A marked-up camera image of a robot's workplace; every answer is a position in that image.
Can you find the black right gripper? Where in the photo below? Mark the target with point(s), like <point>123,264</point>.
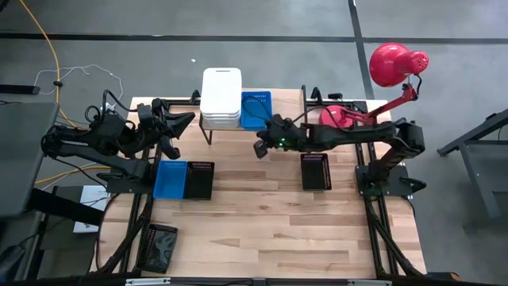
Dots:
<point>287,135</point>

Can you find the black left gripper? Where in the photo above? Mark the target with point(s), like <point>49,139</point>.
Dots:
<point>152,119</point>

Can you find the black plastic basket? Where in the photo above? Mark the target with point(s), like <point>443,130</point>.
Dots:
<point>199,182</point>
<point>156,248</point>
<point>316,171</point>

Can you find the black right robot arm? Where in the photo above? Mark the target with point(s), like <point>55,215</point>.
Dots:
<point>357,133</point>

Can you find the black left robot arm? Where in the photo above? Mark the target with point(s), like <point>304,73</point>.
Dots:
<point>99,135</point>

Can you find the wooden shelf with black legs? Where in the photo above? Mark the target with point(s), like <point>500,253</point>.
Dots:
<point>289,103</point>

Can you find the white cardboard box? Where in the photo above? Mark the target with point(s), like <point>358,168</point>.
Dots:
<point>89,198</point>

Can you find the red desk lamp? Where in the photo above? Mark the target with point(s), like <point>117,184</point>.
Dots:
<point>391,63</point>

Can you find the black slanted beam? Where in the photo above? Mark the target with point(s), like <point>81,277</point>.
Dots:
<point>63,206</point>

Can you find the grey side table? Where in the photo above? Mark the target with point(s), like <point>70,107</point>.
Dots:
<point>24,159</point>

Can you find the black floor bar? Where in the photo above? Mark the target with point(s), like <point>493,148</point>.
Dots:
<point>18,89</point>

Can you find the grey metal stand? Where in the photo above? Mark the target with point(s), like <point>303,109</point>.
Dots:
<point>476,159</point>

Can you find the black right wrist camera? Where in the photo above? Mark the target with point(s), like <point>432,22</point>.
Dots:
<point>260,150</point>

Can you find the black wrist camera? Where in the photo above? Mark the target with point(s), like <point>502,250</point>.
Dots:
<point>170,149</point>
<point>260,150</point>

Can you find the black aluminium table frame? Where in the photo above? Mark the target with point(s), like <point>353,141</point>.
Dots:
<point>182,102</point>

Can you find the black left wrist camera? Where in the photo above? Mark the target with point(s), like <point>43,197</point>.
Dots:
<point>170,149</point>

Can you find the black triangular frame bracket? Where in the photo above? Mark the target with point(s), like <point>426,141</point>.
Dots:
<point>316,97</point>
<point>195,98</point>

